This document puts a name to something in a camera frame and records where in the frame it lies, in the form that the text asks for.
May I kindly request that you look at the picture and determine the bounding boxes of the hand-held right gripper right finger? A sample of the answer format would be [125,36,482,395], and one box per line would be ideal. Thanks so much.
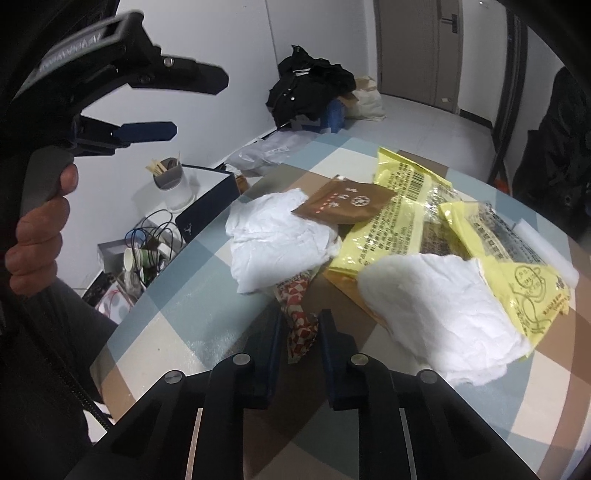
[318,309,541,480]

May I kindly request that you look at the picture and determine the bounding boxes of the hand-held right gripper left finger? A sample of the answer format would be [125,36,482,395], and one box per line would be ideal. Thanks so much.
[65,310,289,480]

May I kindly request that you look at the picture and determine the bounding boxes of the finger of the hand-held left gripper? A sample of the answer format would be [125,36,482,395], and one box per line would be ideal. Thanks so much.
[74,114,179,156]
[129,46,230,96]

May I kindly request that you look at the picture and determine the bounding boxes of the red white patterned wrapper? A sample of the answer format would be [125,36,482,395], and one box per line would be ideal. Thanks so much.
[272,268,320,365]

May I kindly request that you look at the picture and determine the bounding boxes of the yellow plastic bread bag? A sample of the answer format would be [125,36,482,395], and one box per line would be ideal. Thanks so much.
[438,200,574,361]

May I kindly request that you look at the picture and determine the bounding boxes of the person's left hand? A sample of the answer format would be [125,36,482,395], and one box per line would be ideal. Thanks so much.
[6,164,79,296]

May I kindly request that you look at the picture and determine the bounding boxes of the wooden sticks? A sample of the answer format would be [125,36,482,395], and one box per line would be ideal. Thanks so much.
[146,150,184,177]

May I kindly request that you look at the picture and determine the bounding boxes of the frosted white jar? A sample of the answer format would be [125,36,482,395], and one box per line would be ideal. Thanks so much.
[152,159,195,213]

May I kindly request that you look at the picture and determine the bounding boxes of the crumpled white tissue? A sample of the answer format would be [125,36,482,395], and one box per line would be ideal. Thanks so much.
[225,188,343,294]
[358,253,533,387]

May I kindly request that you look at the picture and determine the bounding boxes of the white plastic bag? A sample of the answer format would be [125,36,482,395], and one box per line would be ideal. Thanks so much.
[226,131,319,177]

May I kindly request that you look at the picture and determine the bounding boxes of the navy and white box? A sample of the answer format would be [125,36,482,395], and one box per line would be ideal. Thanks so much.
[177,164,242,245]

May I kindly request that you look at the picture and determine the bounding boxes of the pile of black clothes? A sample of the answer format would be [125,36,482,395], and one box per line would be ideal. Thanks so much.
[265,45,357,128]

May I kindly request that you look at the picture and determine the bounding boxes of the grey box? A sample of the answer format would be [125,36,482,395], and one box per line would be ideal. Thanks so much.
[97,240,139,278]

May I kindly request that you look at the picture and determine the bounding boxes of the green patterned paper cup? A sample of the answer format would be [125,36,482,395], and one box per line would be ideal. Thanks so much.
[139,249,162,282]

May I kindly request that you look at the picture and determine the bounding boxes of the yellow bread bag with barcode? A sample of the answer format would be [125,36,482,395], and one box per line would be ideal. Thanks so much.
[322,147,468,288]

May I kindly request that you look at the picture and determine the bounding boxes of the blue box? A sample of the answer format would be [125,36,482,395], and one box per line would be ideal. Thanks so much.
[295,99,348,134]

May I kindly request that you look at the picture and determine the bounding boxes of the brown paper packet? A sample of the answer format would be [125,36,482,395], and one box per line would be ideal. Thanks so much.
[290,178,398,226]

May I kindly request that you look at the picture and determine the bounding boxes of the beige paper bag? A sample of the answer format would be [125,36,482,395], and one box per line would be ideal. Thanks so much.
[339,76,387,123]

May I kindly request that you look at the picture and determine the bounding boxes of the brown door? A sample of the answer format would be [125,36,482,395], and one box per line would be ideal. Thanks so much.
[374,0,463,112]

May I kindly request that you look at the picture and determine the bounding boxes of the hanging black jacket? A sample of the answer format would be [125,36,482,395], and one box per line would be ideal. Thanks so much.
[512,67,591,241]

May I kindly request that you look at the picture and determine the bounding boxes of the black cables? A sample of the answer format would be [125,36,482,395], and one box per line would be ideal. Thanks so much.
[124,210,186,260]

